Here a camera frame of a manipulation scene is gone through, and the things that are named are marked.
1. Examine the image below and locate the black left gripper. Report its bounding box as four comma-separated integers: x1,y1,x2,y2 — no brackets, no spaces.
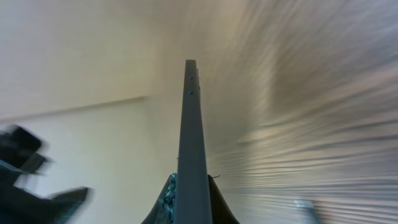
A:
1,126,90,224

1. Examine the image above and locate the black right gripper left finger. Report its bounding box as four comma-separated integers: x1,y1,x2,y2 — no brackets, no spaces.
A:
142,173,177,224

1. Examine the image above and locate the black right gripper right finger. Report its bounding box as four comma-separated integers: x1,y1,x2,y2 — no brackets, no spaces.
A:
208,175,239,224

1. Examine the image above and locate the blue screen smartphone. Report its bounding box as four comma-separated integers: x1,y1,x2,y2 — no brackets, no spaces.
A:
174,60,213,224

